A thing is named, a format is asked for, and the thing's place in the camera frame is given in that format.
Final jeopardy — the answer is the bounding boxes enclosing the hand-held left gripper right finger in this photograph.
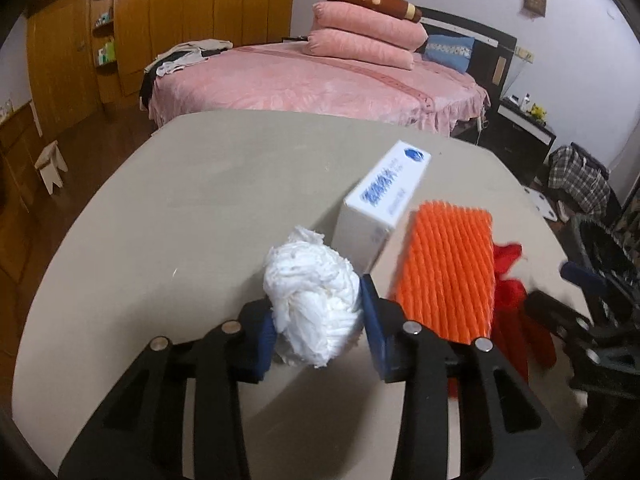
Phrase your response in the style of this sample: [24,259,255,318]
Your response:
[360,275,586,480]

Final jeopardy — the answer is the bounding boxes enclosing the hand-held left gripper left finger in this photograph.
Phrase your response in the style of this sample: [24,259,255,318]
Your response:
[57,300,278,480]

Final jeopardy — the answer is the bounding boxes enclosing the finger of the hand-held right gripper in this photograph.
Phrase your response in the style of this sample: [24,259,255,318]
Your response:
[560,261,608,293]
[524,290,601,346]

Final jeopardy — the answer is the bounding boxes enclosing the trash bin with black bag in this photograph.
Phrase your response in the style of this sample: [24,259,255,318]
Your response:
[570,215,640,311]

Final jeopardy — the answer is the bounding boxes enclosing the red cloth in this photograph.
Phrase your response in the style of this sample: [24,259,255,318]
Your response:
[447,242,558,401]

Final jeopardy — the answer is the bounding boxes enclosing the white tissue wad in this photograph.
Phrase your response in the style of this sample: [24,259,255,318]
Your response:
[262,225,365,368]

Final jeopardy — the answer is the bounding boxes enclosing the patterned curtain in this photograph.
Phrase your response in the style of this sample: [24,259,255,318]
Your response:
[612,195,640,261]

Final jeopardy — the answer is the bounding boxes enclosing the white bathroom scale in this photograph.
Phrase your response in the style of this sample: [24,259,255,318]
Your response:
[522,186,557,221]

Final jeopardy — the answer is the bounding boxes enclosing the orange foam net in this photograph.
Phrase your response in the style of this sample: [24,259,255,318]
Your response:
[395,200,497,346]

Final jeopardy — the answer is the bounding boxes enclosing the plaid cloth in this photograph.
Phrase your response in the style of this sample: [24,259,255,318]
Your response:
[547,145,612,213]

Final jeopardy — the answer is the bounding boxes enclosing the white box with blue print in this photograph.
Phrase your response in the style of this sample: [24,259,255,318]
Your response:
[334,141,432,275]

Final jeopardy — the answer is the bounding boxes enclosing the dark nightstand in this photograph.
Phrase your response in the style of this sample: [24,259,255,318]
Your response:
[482,97,557,178]

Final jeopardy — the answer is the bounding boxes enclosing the dark wooden bed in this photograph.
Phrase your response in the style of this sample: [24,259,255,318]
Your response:
[140,6,518,146]

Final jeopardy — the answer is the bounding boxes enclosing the blue pillow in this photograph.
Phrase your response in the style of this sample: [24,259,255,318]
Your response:
[425,35,476,75]

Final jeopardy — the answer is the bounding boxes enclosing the pink bed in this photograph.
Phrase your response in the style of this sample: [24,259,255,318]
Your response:
[149,42,492,136]

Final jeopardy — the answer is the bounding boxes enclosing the small wooden stool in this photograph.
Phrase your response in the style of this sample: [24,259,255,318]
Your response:
[34,141,68,195]

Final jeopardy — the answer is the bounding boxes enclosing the pile of clothes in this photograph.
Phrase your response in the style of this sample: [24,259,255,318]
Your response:
[142,39,235,96]

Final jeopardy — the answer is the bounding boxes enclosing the brown dotted pillow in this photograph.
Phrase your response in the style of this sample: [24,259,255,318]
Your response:
[324,0,423,23]

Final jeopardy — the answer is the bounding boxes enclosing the wooden door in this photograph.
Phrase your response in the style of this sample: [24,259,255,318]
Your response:
[26,0,103,131]

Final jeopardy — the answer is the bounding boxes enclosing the wooden wardrobe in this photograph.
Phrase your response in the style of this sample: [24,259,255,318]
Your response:
[25,0,298,126]

